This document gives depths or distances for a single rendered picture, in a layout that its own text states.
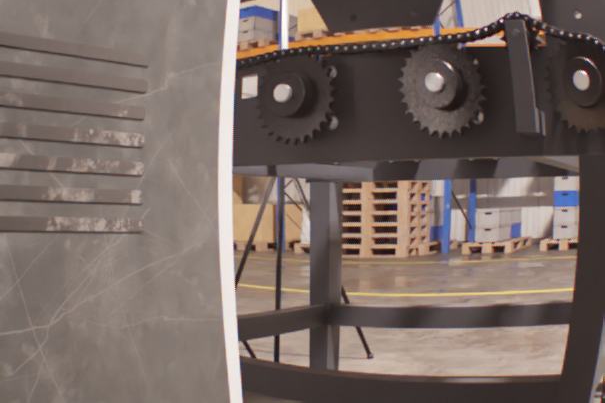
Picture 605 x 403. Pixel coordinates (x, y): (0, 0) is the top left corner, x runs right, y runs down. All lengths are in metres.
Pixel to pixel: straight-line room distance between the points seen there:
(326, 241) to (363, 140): 1.16
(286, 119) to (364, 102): 0.14
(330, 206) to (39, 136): 2.17
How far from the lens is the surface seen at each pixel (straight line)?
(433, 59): 1.15
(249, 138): 1.43
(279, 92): 1.29
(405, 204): 9.43
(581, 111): 1.08
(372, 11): 1.33
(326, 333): 2.46
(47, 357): 0.29
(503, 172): 2.16
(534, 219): 10.52
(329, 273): 2.43
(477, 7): 11.23
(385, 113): 1.27
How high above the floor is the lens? 0.67
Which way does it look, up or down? 2 degrees up
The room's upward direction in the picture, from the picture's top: straight up
